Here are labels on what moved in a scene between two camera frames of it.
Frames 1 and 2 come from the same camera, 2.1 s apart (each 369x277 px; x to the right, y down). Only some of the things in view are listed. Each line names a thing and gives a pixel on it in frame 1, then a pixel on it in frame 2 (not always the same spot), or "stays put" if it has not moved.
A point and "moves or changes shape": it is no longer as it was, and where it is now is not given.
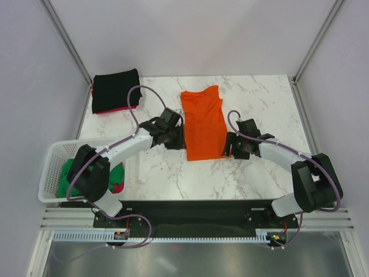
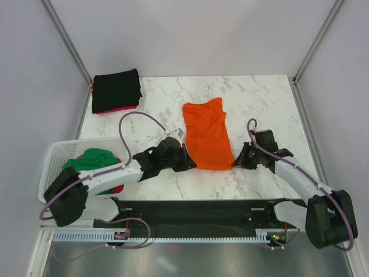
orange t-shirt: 205,130 moves or changes shape
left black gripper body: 175,139 to 171,163
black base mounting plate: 239,214 stays put
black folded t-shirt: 110,90 stays put
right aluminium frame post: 316,41 stays put
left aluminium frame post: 67,40 stays put
